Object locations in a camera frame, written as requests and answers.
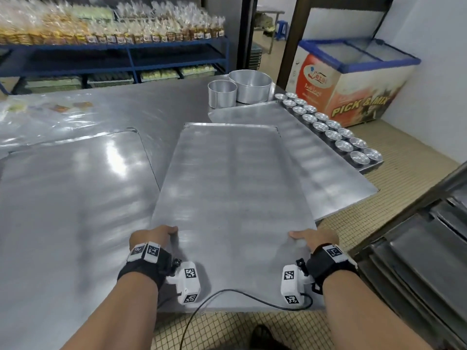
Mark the clear plastic sheet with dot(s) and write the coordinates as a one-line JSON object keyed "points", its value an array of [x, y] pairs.
{"points": [[40, 107]]}

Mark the person's right thumb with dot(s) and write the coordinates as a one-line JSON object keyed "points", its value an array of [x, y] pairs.
{"points": [[299, 235]]}

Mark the small round metal cake tin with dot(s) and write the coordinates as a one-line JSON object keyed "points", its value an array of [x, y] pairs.
{"points": [[221, 94]]}

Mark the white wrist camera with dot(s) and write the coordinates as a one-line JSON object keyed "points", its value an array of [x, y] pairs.
{"points": [[188, 284], [292, 284]]}

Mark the metal table in back room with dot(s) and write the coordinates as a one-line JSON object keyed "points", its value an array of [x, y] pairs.
{"points": [[272, 18]]}

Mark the person's left forearm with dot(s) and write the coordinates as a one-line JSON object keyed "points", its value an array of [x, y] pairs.
{"points": [[116, 317]]}

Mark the blue metal shelf rack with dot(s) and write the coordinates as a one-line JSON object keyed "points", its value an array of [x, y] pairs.
{"points": [[127, 50]]}

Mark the person's black shoe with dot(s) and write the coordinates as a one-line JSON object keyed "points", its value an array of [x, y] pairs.
{"points": [[266, 338]]}

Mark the chest freezer with blue frame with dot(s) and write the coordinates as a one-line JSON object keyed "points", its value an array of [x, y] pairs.
{"points": [[350, 87]]}

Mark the person's left hand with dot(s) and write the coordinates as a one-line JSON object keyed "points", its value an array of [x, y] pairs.
{"points": [[149, 235]]}

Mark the large metal baking tray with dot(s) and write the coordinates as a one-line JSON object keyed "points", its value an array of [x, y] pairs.
{"points": [[233, 185]]}

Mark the group of small metal moulds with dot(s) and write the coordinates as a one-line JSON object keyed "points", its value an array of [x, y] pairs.
{"points": [[330, 129]]}

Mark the person's right forearm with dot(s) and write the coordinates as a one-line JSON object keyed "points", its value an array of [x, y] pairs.
{"points": [[357, 317]]}

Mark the person's left thumb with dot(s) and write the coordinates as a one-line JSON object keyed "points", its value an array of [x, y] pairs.
{"points": [[168, 230]]}

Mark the metal rack with stacked trays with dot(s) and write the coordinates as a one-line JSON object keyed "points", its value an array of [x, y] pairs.
{"points": [[423, 266]]}

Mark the row of clear snack packets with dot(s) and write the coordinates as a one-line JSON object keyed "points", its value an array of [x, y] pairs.
{"points": [[109, 25]]}

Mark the large round metal cake tin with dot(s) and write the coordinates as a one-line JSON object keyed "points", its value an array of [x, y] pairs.
{"points": [[253, 87]]}

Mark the person's right hand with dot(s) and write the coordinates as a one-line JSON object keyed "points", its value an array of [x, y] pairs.
{"points": [[321, 237]]}

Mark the tray of pale pastries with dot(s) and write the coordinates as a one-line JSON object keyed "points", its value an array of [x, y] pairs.
{"points": [[197, 71], [159, 75], [110, 80], [54, 84]]}

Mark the blue plastic stool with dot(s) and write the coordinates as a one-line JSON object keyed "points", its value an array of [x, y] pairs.
{"points": [[281, 29]]}

